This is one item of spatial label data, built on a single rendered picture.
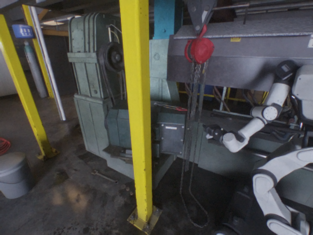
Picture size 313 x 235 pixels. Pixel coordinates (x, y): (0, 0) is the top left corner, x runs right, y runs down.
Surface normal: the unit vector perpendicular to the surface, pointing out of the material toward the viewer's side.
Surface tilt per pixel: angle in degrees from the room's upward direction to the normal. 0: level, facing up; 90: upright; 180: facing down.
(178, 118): 45
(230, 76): 90
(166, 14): 90
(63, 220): 0
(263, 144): 90
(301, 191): 90
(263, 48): 78
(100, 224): 0
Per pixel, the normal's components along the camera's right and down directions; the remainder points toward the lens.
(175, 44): -0.49, 0.16
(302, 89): -0.97, 0.19
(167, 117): -0.14, -0.36
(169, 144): -0.19, 0.41
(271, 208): -0.64, 0.32
